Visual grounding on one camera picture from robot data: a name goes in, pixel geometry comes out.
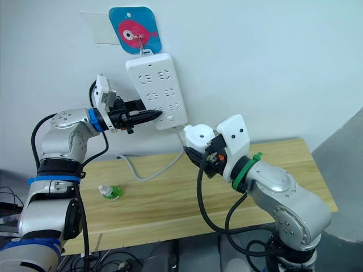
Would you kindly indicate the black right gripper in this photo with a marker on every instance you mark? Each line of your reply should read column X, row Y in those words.
column 215, row 167

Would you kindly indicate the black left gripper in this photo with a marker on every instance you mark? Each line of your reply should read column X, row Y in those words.
column 120, row 119

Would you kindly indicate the white mosquito repellent heater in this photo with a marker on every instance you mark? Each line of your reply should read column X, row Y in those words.
column 198, row 136

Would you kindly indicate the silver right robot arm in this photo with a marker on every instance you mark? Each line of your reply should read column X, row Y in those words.
column 283, row 184

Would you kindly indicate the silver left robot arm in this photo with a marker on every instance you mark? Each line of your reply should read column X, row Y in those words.
column 65, row 119

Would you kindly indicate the green liquid refill bottle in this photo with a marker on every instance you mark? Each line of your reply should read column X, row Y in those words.
column 113, row 192

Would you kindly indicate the white power strip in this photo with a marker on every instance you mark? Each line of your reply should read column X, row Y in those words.
column 158, row 85

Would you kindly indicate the blue fish hook sticker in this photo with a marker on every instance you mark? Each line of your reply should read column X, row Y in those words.
column 127, row 20

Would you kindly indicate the black box under table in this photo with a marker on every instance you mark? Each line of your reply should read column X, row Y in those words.
column 161, row 256

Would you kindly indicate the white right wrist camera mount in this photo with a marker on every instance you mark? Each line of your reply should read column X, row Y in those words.
column 235, row 141

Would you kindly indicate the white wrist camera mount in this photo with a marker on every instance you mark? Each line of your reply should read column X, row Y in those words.
column 235, row 141
column 100, row 93

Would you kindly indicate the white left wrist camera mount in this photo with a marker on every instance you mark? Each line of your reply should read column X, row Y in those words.
column 100, row 93

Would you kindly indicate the metal wall hook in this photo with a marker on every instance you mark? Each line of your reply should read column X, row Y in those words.
column 141, row 42

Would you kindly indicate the clear plastic wall sheet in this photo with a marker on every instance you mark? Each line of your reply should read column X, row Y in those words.
column 96, row 28

